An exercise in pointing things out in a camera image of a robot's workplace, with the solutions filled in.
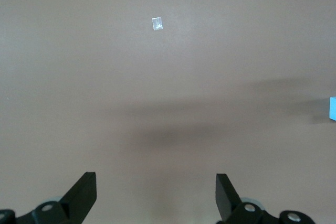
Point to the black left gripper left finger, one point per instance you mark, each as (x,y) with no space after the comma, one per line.
(78,197)

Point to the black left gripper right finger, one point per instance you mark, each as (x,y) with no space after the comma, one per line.
(228,200)

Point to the light blue foam block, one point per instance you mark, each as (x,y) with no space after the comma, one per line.
(333,108)

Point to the small clear tape piece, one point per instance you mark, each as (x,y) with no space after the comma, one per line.
(157,23)

